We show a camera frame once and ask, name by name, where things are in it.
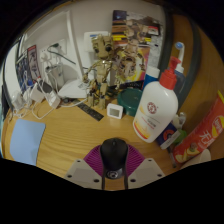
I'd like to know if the red chips can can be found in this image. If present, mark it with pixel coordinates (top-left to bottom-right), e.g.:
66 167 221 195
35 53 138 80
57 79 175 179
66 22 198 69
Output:
172 89 224 164

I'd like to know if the robot model kit box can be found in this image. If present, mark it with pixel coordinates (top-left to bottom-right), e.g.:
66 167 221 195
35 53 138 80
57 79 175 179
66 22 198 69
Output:
14 44 42 94

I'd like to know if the small white square clock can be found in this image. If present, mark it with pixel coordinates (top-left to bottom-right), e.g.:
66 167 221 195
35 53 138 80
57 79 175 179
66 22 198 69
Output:
106 102 124 119

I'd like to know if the white card blue stripe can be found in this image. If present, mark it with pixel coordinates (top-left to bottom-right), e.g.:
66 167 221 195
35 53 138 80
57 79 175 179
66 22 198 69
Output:
83 30 109 53

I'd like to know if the black computer mouse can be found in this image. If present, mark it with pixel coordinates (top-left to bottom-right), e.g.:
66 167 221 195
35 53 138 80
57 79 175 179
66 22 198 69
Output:
99 137 129 180

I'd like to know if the steel cup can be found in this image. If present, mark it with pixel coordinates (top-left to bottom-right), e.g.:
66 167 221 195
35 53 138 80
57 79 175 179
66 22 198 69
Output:
46 64 65 90

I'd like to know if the black ruler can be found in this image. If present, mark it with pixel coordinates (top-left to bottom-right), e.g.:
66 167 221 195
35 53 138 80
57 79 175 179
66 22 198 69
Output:
77 102 105 122

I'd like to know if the white power strip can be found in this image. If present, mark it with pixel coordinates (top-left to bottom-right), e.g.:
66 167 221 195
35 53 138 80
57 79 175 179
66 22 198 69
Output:
45 89 62 108

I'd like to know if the blue red small box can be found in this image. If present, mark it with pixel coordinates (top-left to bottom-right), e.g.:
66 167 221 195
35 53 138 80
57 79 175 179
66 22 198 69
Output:
156 122 181 150

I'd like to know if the white cable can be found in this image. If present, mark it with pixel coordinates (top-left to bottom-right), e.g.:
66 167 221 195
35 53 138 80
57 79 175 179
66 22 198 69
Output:
31 99 60 120

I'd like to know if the blue spray bottle white nozzle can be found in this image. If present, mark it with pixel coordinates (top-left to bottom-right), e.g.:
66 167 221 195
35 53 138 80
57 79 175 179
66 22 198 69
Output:
173 41 186 98

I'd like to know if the black power adapter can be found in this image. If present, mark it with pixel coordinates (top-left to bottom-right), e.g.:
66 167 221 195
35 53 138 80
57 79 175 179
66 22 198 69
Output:
39 79 54 95

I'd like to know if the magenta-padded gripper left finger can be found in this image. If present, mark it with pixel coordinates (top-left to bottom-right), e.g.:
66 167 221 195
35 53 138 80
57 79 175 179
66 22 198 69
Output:
64 143 107 190

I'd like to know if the green round lid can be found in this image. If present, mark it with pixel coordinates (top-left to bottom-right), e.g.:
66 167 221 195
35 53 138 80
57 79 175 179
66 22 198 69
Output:
116 87 144 117

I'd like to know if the white wall outlet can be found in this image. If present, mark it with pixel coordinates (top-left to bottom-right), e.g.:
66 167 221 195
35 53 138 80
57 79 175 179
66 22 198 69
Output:
50 39 68 58
39 47 52 64

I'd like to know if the black cable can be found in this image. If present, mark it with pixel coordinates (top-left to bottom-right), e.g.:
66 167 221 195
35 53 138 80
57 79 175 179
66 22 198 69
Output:
46 44 77 66

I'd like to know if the large white charger block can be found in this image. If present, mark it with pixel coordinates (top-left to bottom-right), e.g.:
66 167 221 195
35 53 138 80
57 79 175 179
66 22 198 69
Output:
29 82 45 103

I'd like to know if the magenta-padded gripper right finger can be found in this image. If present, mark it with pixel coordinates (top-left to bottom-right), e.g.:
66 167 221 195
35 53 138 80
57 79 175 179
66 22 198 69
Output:
123 144 166 190

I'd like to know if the light blue mouse pad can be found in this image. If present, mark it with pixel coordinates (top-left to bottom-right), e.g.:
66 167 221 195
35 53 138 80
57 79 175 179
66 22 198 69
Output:
9 118 47 167

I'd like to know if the large brown tree figure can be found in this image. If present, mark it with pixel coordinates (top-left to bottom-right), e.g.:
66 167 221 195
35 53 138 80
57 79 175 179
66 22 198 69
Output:
81 34 118 109

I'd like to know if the colourful poster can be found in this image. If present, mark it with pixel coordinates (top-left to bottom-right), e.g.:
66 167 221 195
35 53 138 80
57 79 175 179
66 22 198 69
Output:
111 9 164 83

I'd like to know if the dark grey metal frame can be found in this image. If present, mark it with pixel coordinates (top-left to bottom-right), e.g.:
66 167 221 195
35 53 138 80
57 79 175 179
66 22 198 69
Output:
158 6 203 111

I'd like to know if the white desk lamp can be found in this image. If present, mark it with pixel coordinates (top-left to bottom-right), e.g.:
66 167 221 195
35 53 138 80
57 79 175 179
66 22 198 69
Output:
58 11 91 99

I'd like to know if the white pump bottle red cap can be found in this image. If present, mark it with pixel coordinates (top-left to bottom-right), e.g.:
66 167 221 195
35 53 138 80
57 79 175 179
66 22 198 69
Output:
132 55 183 144

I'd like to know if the blue bottle white cap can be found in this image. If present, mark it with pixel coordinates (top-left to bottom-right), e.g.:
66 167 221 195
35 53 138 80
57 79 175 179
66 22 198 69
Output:
143 65 161 91

